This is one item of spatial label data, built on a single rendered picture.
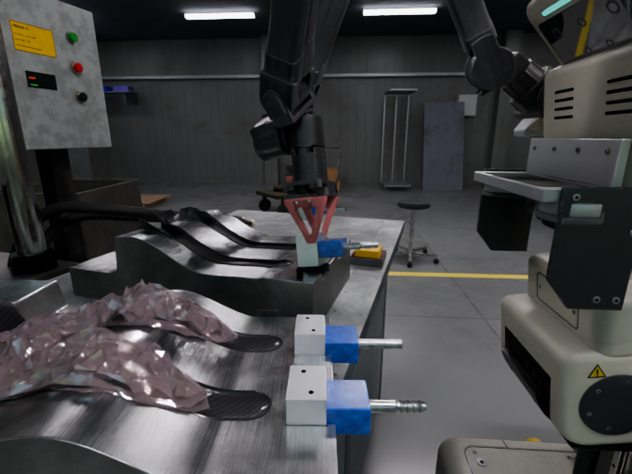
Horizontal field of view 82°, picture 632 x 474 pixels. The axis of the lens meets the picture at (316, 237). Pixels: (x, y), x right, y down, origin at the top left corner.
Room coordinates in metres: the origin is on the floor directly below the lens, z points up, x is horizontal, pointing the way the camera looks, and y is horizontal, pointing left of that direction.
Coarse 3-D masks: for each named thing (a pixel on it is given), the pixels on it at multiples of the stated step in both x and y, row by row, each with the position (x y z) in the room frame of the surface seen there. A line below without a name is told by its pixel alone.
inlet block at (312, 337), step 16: (304, 320) 0.41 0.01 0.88; (320, 320) 0.41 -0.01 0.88; (304, 336) 0.37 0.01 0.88; (320, 336) 0.37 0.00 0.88; (336, 336) 0.39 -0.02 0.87; (352, 336) 0.39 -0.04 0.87; (304, 352) 0.37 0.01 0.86; (320, 352) 0.37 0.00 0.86; (336, 352) 0.38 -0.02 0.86; (352, 352) 0.38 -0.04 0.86
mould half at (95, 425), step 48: (0, 288) 0.44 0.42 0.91; (48, 288) 0.45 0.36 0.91; (144, 336) 0.35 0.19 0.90; (192, 336) 0.38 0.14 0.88; (288, 336) 0.42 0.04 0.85; (240, 384) 0.32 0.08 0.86; (0, 432) 0.22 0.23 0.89; (48, 432) 0.21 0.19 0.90; (96, 432) 0.22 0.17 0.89; (144, 432) 0.24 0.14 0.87; (192, 432) 0.25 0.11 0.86; (240, 432) 0.26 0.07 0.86; (288, 432) 0.26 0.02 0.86
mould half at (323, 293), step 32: (192, 224) 0.73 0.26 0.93; (224, 224) 0.78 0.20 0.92; (128, 256) 0.61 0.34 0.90; (160, 256) 0.59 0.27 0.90; (192, 256) 0.62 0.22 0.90; (256, 256) 0.65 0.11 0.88; (288, 256) 0.64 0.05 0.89; (96, 288) 0.64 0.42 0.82; (128, 288) 0.62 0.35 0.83; (192, 288) 0.57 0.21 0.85; (224, 288) 0.55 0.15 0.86; (256, 288) 0.54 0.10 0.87; (288, 288) 0.52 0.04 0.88; (320, 288) 0.54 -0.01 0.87
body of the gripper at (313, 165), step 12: (300, 156) 0.59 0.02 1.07; (312, 156) 0.59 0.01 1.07; (324, 156) 0.61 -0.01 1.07; (300, 168) 0.59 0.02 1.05; (312, 168) 0.58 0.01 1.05; (324, 168) 0.60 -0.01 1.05; (300, 180) 0.58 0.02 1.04; (312, 180) 0.55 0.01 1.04; (324, 180) 0.57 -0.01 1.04; (312, 192) 0.60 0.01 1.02
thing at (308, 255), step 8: (320, 232) 0.59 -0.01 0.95; (296, 240) 0.57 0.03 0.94; (304, 240) 0.57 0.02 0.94; (320, 240) 0.58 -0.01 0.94; (328, 240) 0.56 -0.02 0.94; (336, 240) 0.56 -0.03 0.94; (344, 240) 0.57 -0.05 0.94; (296, 248) 0.57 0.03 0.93; (304, 248) 0.56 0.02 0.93; (312, 248) 0.56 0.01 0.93; (320, 248) 0.56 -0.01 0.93; (328, 248) 0.56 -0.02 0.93; (336, 248) 0.55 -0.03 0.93; (344, 248) 0.56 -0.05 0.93; (352, 248) 0.56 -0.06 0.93; (360, 248) 0.56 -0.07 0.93; (304, 256) 0.56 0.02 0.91; (312, 256) 0.56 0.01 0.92; (320, 256) 0.56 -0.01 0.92; (328, 256) 0.55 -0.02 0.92; (336, 256) 0.55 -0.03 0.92; (304, 264) 0.56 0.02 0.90; (312, 264) 0.56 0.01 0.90; (320, 264) 0.56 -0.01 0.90
